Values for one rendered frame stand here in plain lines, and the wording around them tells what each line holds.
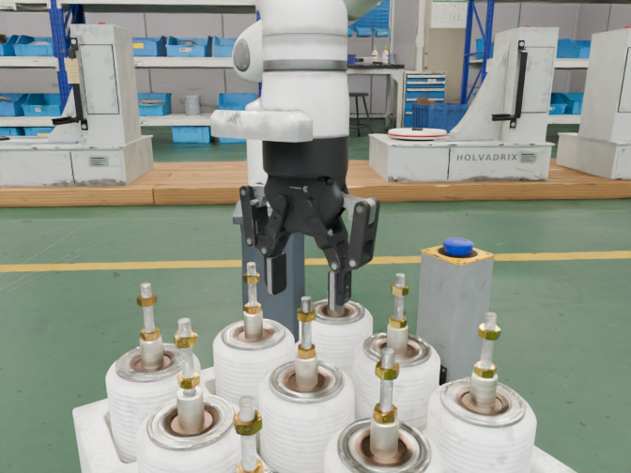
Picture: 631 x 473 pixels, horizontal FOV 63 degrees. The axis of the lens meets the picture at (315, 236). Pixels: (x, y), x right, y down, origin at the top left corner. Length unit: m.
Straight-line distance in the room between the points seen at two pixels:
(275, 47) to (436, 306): 0.44
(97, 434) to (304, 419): 0.24
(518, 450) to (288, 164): 0.31
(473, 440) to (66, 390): 0.78
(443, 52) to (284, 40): 6.49
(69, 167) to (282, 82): 2.29
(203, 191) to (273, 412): 2.01
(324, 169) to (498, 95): 2.45
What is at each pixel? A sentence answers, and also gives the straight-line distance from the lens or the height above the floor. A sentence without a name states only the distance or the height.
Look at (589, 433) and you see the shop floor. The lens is 0.98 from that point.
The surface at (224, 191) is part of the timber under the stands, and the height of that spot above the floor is 0.06.
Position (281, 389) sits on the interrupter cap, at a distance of 0.52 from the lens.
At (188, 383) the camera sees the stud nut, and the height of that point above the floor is 0.29.
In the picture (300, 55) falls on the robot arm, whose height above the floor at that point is 0.55.
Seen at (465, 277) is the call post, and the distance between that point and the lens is 0.70.
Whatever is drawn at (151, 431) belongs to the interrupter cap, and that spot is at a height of 0.25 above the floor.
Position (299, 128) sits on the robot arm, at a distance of 0.37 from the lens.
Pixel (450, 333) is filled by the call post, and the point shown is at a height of 0.21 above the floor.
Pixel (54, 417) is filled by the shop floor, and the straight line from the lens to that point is 1.01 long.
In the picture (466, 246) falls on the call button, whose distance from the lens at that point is 0.71.
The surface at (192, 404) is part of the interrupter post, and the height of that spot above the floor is 0.27.
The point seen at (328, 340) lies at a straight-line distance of 0.64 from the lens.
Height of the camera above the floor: 0.53
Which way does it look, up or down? 16 degrees down
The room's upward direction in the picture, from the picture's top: straight up
